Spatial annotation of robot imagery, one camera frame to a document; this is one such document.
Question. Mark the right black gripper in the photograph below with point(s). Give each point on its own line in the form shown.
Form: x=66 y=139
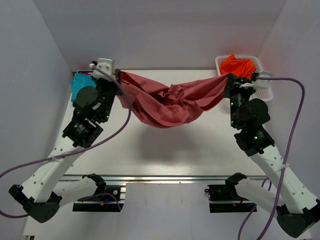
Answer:
x=234 y=84

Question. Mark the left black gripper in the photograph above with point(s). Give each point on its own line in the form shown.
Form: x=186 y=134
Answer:
x=114 y=82

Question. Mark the dusty red t-shirt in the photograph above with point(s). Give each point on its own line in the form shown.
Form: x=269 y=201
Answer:
x=162 y=106

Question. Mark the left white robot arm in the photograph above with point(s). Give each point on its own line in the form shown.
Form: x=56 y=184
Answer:
x=40 y=196

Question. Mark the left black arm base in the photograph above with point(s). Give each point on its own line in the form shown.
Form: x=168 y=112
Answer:
x=110 y=200

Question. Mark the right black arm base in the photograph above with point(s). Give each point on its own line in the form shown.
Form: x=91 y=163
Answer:
x=221 y=200

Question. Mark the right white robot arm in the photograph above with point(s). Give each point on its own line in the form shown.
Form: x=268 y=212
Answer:
x=295 y=208

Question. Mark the folded teal t-shirt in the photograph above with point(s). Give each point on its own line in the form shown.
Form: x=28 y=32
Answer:
x=80 y=81

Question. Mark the white plastic basket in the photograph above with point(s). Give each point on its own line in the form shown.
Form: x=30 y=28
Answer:
x=263 y=94

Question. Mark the folded magenta t-shirt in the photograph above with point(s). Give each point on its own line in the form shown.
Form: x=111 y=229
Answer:
x=85 y=72

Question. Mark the orange t-shirt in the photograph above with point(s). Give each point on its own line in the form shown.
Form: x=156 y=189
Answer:
x=238 y=67

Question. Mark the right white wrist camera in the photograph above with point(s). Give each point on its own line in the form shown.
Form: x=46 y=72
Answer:
x=260 y=79

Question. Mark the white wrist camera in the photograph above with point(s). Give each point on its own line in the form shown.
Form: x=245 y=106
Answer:
x=260 y=79
x=105 y=65

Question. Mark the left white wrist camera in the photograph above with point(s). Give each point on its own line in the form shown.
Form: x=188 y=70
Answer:
x=105 y=65

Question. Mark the aluminium table rail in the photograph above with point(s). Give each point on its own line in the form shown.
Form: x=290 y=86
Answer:
x=161 y=178

